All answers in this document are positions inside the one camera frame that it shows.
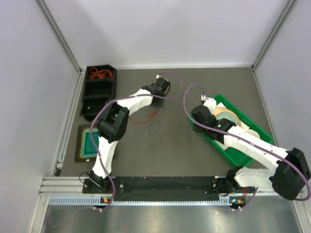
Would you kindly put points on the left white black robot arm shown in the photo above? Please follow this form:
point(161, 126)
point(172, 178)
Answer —
point(112, 124)

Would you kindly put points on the black compartment organizer bin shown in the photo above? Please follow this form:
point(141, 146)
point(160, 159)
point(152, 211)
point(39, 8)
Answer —
point(99, 86)

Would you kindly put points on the small beige cup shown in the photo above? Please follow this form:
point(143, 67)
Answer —
point(252, 134)

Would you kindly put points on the teal sponge on black tray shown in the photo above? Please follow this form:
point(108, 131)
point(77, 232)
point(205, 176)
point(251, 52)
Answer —
point(85, 150)

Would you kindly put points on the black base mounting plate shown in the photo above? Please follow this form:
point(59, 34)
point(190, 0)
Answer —
point(208, 184)

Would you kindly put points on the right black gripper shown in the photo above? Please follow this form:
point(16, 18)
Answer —
point(197, 129)

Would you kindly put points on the aluminium front frame rail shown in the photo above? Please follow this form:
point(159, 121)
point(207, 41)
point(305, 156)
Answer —
point(76, 185)

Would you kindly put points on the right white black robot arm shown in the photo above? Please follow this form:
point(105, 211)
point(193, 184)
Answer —
point(285, 171)

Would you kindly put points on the white square board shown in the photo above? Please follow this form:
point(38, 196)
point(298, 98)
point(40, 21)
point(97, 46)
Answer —
point(243, 125)

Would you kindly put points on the green plastic tray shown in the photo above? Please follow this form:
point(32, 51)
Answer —
point(234, 156)

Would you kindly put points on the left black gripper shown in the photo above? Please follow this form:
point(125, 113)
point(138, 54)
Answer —
point(157, 105)

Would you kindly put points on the beige painted ceramic plate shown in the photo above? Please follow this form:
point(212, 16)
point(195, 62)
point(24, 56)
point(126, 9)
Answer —
point(221, 109)

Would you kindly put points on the grey slotted cable duct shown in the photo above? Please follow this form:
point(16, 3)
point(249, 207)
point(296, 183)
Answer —
point(101, 201)

